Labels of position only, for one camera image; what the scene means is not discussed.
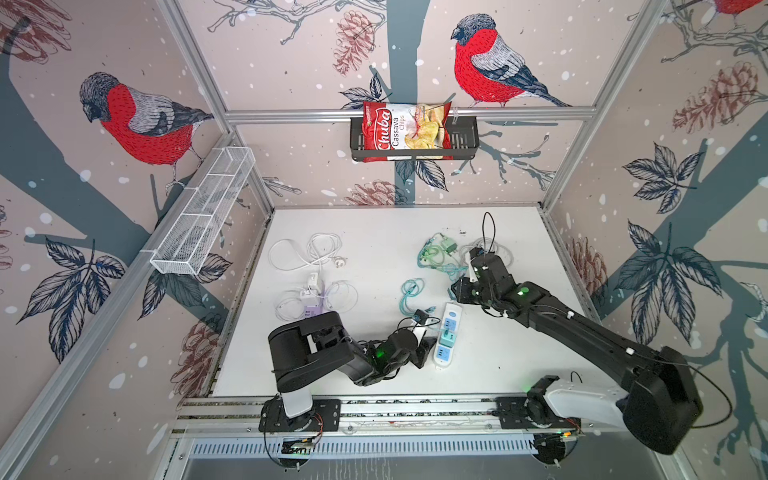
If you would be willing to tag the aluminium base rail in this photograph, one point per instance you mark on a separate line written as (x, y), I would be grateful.
(368, 415)

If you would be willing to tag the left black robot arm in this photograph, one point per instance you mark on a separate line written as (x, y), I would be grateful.
(307, 350)

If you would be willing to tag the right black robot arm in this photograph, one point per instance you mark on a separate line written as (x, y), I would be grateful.
(655, 397)

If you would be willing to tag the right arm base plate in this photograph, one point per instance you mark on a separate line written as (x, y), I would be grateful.
(519, 412)

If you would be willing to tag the white charger adapter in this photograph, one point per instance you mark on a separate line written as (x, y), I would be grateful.
(314, 285)

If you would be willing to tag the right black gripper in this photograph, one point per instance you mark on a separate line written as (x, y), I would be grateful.
(460, 286)

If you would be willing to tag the white power strip blue outlets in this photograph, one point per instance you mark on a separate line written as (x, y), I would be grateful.
(447, 338)

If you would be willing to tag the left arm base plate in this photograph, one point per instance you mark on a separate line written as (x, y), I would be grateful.
(323, 416)

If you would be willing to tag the red cassava chips bag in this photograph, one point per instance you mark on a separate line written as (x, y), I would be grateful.
(391, 127)

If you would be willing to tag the black wall basket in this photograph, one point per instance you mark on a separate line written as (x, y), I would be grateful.
(461, 131)

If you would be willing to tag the purple power socket strip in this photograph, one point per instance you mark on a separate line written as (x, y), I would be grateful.
(314, 302)

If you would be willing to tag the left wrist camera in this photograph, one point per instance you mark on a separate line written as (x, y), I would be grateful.
(420, 316)

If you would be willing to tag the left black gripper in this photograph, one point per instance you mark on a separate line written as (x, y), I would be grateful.
(423, 352)

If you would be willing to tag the white wire mesh basket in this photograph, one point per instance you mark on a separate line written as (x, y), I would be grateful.
(192, 236)

